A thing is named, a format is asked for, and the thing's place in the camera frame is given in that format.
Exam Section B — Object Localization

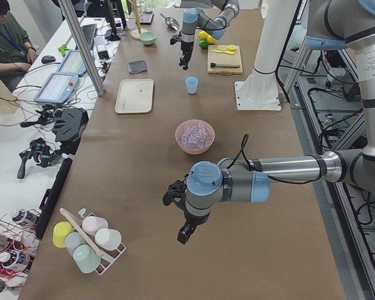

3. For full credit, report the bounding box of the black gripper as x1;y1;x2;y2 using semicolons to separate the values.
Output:
170;31;194;70
162;180;210;244

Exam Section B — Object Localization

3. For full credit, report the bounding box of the light blue cup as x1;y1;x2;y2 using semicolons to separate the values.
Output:
185;76;199;94

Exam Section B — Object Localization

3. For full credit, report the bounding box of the metal ice scoop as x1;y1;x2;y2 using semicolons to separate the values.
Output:
160;13;179;31

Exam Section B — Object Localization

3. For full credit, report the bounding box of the white cup on rack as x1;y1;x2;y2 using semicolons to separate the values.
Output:
94;228;122;251

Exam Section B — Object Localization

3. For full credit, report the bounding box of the pink cup on rack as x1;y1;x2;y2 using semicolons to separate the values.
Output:
82;216;108;236

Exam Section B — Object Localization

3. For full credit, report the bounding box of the mint cup on rack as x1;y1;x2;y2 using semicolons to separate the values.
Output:
72;244;101;274

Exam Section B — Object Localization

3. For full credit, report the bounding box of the grey cup on rack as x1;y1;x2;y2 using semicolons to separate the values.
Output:
64;231;85;257

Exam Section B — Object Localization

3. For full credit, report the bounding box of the yellow cup on rack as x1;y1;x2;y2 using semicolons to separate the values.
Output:
52;221;74;248

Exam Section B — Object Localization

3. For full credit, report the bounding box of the green lime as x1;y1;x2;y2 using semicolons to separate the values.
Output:
199;40;208;49

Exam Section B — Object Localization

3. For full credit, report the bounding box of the yellow lemon near scoop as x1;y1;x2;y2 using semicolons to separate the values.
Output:
197;31;209;41

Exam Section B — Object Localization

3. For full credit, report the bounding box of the yellow lemon near board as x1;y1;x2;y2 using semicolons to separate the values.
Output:
206;35;218;45

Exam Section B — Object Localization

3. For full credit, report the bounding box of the wooden cutting board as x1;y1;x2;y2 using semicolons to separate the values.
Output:
207;45;243;74

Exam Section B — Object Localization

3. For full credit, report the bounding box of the metal muddler black tip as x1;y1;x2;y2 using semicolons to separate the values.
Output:
210;62;241;68

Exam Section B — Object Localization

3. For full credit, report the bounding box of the mint green bowl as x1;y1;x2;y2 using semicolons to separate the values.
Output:
139;31;157;46

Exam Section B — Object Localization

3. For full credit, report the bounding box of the yellow plastic knife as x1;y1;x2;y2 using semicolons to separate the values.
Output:
211;49;235;55

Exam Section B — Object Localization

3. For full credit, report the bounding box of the lower lemon slice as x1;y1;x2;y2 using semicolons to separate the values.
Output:
227;44;236;52

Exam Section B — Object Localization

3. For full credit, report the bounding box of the grey folded cloth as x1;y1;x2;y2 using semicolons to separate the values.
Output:
127;60;148;74

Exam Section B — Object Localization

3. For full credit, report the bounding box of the wooden stand with round base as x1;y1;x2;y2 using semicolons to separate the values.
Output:
128;0;147;40

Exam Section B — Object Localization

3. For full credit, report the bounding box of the beige rabbit tray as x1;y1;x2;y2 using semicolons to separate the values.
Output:
114;79;154;114

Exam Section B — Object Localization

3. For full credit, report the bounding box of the pink bowl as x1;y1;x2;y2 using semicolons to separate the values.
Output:
175;119;215;154

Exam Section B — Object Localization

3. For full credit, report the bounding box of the black keyboard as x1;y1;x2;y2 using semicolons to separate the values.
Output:
81;24;97;50

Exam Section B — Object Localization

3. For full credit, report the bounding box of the far teach pendant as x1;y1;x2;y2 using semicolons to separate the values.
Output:
57;50;87;77

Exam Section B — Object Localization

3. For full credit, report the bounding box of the teach pendant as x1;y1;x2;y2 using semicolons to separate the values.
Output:
57;50;87;77
34;72;79;104

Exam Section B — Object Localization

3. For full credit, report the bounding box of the near teach pendant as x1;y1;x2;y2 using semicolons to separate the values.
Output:
34;72;79;104

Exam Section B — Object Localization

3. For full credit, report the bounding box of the black computer mouse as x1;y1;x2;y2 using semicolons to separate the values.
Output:
41;55;56;64

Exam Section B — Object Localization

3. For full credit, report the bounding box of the seated person green shirt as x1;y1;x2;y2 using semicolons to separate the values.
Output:
0;0;38;91

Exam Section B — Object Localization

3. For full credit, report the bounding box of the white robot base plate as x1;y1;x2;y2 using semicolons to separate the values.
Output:
234;80;281;111

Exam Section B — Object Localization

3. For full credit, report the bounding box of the white wire cup rack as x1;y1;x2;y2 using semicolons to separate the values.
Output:
59;208;126;275

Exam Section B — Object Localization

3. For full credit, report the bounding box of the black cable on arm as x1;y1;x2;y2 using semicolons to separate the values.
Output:
217;133;323;184

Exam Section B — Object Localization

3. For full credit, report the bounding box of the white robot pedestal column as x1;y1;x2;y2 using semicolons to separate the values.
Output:
245;0;302;91

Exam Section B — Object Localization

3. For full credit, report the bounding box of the aluminium frame post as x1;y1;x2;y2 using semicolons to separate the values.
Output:
58;0;104;96

